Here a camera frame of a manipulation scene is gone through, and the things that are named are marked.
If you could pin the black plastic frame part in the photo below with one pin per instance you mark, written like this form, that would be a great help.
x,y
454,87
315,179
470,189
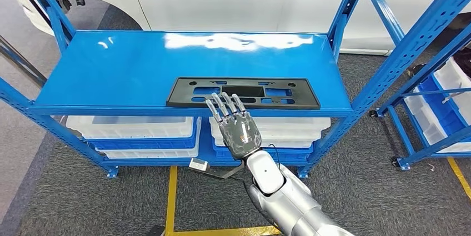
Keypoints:
x,y
184,94

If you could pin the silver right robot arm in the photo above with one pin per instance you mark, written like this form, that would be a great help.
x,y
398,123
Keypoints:
x,y
287,201

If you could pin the blue metal shelf rack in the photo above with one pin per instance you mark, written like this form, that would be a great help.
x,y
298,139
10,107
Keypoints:
x,y
110,68
423,76

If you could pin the white car with red stripe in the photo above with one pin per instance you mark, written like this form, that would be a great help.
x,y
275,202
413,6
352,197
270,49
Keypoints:
x,y
220,6

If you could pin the black bundle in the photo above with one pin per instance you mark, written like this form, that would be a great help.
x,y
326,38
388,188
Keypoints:
x,y
463,61

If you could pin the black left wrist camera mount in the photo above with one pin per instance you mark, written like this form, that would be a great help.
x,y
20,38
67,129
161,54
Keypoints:
x,y
156,231

